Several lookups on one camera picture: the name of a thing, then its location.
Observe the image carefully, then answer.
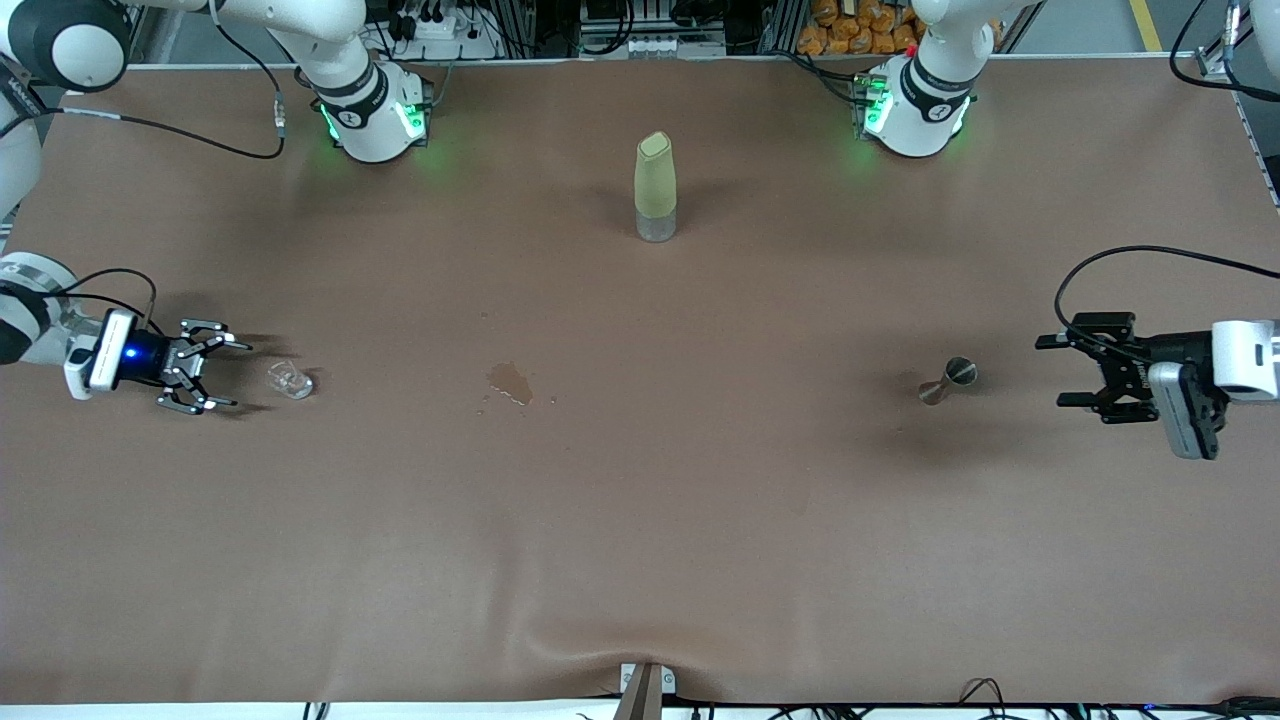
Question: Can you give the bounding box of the clear glass measuring cup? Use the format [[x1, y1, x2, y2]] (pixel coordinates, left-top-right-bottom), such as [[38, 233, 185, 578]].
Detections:
[[265, 360, 316, 401]]

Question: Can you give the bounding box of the steel double jigger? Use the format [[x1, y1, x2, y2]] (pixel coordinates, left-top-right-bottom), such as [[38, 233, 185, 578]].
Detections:
[[918, 357, 979, 407]]

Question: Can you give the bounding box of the olive sleeved shaker bottle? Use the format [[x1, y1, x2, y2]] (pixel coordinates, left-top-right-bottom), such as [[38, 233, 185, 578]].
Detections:
[[633, 131, 679, 244]]

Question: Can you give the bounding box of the brown liquid spill puddle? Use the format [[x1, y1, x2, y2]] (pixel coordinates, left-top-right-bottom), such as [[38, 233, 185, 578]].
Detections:
[[485, 360, 536, 409]]

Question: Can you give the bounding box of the white power strip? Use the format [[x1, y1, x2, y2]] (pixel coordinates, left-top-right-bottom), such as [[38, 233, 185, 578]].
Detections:
[[395, 5, 501, 61]]

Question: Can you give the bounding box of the orange snack bag pile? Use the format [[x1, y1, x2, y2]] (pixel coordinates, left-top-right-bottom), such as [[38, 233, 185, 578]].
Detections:
[[797, 0, 926, 56]]

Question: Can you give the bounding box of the brown table mat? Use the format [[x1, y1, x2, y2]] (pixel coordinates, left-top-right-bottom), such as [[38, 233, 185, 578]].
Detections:
[[0, 55, 1280, 706]]

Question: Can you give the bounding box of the white terminal block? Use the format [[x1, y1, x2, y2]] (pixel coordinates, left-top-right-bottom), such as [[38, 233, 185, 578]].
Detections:
[[620, 35, 726, 59]]

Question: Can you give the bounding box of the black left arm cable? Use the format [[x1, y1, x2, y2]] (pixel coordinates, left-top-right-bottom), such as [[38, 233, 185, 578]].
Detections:
[[1053, 0, 1280, 366]]

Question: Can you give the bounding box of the aluminium frame rail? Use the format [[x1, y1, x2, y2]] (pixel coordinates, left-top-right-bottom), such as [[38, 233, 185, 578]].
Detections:
[[1195, 40, 1280, 211]]

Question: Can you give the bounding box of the black cable loop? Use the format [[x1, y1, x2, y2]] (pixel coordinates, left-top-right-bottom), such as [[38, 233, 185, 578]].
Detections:
[[958, 677, 1011, 716]]

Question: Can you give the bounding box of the black cable bundle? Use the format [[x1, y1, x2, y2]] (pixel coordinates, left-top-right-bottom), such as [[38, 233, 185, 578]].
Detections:
[[690, 697, 1280, 720]]

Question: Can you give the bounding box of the metal table clamp bracket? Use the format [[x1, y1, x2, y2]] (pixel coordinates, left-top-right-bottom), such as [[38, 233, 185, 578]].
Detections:
[[618, 662, 677, 720]]

